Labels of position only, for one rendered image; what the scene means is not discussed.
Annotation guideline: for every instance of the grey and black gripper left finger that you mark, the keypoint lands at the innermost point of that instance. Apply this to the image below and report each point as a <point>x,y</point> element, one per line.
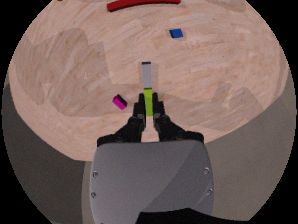
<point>132,131</point>

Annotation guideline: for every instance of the small blue cube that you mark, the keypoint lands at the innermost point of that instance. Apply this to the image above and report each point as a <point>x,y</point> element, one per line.
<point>176,33</point>

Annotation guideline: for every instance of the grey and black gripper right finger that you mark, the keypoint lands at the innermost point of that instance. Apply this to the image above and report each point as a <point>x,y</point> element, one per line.
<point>167,130</point>

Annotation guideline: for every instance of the grey rectangular bar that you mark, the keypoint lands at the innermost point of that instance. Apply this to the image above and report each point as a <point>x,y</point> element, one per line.
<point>146,73</point>

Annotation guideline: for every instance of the red rod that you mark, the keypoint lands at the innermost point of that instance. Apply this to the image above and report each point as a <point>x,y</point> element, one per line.
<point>121,4</point>

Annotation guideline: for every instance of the magenta rod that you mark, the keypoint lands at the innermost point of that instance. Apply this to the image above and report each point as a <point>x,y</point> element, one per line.
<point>120,102</point>

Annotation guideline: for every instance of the lime green rod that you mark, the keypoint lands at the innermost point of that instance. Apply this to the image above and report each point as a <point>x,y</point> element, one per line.
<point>148,101</point>

